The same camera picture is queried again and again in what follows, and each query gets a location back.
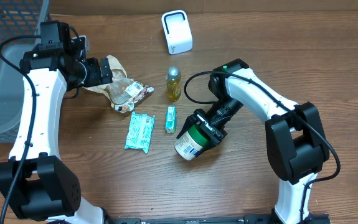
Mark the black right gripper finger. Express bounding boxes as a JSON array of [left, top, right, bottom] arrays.
[[176, 114, 197, 139], [195, 139, 219, 157]]

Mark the small teal white box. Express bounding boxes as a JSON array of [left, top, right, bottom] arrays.
[[165, 106, 177, 134]]

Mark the green-capped white bottle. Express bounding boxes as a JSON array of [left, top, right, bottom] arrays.
[[174, 124, 209, 161]]

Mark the yellow Vim dish soap bottle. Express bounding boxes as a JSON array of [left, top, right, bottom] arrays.
[[166, 67, 181, 101]]

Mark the cream brown bread bag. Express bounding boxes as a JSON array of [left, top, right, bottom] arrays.
[[85, 55, 154, 113]]

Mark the light teal snack packet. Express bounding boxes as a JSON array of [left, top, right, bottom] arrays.
[[125, 111, 155, 154]]

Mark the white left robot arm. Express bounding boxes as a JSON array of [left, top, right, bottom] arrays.
[[0, 21, 113, 223]]

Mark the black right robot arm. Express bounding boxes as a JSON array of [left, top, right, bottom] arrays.
[[174, 58, 330, 223]]

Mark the white barcode scanner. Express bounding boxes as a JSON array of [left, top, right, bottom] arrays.
[[161, 9, 193, 55]]

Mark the dark grey plastic basket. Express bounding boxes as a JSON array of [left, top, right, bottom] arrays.
[[0, 0, 50, 142]]

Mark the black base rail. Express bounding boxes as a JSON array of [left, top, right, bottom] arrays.
[[110, 213, 332, 224]]

